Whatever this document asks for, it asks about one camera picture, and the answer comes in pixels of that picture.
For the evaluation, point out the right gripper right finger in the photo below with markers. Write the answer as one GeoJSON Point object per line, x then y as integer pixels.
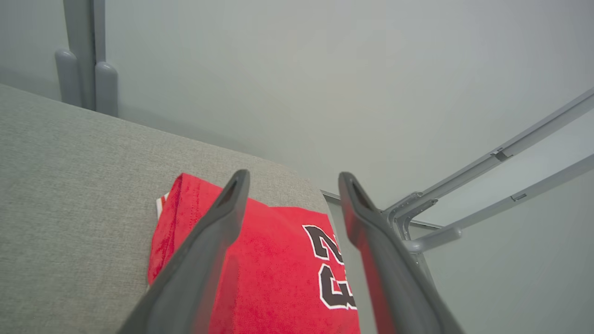
{"type": "Point", "coordinates": [394, 278]}

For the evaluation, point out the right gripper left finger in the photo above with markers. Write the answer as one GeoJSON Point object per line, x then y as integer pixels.
{"type": "Point", "coordinates": [195, 269]}

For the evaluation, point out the red jersey with white sleeves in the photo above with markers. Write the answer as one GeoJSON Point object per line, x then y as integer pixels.
{"type": "Point", "coordinates": [278, 260]}

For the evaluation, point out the grey fabric sofa cushion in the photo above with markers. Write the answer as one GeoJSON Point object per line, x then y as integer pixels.
{"type": "Point", "coordinates": [69, 208]}

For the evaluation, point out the grey partition base rail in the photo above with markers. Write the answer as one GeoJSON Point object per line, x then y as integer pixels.
{"type": "Point", "coordinates": [417, 223]}

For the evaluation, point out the grey metal frame rail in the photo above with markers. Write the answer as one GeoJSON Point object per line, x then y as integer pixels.
{"type": "Point", "coordinates": [510, 148]}
{"type": "Point", "coordinates": [510, 202]}

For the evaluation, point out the grey rounded post foot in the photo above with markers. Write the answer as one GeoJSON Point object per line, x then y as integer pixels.
{"type": "Point", "coordinates": [67, 79]}
{"type": "Point", "coordinates": [106, 90]}

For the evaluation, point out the grey partition post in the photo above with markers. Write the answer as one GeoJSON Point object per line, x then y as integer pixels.
{"type": "Point", "coordinates": [83, 46]}

